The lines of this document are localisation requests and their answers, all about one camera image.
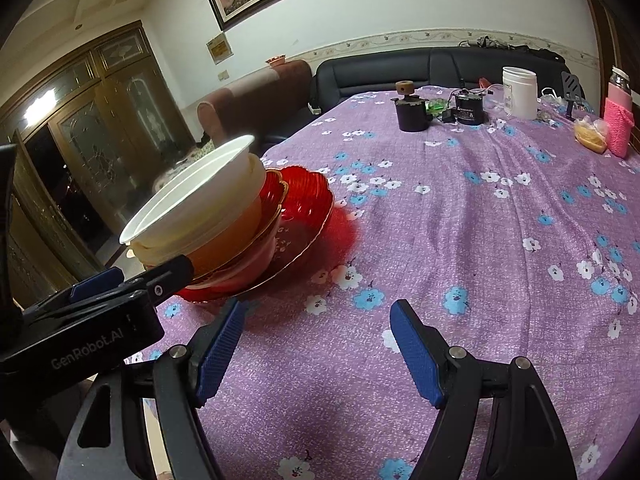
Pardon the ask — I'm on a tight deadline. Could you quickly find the cream plastic bowl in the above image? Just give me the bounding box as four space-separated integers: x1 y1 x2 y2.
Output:
130 196 262 276

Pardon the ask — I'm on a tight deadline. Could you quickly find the red plate with sticker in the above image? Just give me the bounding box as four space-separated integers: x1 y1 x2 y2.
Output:
186 169 288 286

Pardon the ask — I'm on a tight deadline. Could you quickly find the white foam bowl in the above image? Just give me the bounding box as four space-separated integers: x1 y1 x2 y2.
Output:
119 134 260 247

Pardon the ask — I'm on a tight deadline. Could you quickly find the wooden glass door cabinet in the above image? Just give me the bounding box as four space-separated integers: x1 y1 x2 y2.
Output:
1 22 194 308

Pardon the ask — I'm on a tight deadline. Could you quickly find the red plate at table edge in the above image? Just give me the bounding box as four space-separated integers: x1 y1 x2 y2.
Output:
179 166 356 302

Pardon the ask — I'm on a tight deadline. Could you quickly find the brown armchair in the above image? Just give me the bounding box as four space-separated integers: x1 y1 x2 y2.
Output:
196 60 314 155

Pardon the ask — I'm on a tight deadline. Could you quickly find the purple floral tablecloth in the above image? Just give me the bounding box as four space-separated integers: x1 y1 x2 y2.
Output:
200 92 639 479

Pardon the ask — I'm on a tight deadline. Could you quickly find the black leather sofa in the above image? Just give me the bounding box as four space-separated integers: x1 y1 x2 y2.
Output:
262 47 568 150

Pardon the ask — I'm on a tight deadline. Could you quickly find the black grinder with wooden knob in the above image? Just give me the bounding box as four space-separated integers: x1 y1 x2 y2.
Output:
392 80 433 132

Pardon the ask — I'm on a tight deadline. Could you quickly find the bag of yellow food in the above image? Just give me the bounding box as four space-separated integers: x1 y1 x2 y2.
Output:
574 116 608 154

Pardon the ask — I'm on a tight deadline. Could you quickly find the green snack packet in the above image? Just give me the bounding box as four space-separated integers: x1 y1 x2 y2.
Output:
427 99 449 117

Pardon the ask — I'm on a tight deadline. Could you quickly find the pink sleeved thermos bottle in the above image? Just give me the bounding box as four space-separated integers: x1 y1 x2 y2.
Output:
603 66 634 158

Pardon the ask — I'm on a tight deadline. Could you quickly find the white plastic jar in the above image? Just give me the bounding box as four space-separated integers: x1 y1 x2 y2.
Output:
502 66 538 120

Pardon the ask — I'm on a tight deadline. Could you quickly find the black phone stand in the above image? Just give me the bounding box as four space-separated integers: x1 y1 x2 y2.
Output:
561 72 582 122

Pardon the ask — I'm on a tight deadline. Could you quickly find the black round device with wires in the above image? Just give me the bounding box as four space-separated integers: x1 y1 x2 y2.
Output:
440 88 492 126

